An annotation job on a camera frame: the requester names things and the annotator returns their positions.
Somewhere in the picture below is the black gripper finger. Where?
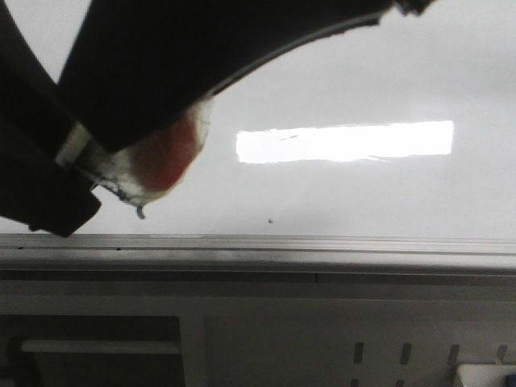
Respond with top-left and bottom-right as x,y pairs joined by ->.
58,0 -> 398,154
1,4 -> 101,237

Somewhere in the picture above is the white whiteboard marker pen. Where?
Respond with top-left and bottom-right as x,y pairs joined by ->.
54,98 -> 213,219

